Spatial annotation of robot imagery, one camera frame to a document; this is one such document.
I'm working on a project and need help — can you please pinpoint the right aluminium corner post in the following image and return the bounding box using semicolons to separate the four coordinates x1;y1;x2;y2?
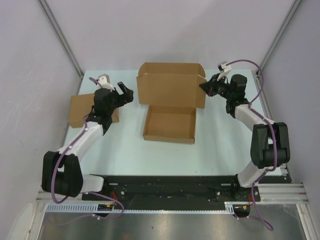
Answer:
260;0;304;70

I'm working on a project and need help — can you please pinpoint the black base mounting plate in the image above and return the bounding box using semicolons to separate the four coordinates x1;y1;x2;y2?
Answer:
82;174;293;204

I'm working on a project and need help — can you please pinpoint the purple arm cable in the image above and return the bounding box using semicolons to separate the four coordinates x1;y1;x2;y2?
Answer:
46;76;125;227
226;59;278;231

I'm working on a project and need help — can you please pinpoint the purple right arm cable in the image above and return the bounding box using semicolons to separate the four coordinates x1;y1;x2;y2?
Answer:
226;59;278;231

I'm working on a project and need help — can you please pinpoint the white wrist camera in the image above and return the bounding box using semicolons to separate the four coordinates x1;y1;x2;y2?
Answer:
217;61;232;81
96;74;115;91

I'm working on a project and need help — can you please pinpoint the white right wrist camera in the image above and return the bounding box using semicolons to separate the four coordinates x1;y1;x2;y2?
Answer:
217;61;232;81

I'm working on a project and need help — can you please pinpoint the aluminium corner post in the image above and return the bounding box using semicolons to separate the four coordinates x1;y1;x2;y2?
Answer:
260;0;304;70
37;0;84;79

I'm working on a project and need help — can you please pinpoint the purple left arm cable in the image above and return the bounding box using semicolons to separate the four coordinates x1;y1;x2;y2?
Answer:
46;76;125;227

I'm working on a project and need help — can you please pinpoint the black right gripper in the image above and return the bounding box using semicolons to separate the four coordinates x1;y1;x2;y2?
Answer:
199;73;233;100

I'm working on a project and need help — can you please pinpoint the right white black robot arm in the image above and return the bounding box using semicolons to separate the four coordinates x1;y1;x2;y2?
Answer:
199;74;291;201

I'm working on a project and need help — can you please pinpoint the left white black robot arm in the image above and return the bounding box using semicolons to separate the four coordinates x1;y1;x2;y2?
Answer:
41;81;134;204

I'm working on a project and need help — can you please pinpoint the grey slotted cable duct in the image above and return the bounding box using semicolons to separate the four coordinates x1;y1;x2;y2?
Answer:
46;201;253;213

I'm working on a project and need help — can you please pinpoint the folded brown cardboard box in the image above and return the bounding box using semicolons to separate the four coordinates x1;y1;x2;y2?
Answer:
68;89;119;132

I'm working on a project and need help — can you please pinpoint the left aluminium corner post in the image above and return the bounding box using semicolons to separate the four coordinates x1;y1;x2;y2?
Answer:
37;0;84;79

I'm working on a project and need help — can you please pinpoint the brown cardboard box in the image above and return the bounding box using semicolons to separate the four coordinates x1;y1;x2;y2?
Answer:
68;89;119;132
136;62;206;144

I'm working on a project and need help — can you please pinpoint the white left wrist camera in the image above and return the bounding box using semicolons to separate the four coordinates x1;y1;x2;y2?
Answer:
96;74;115;91

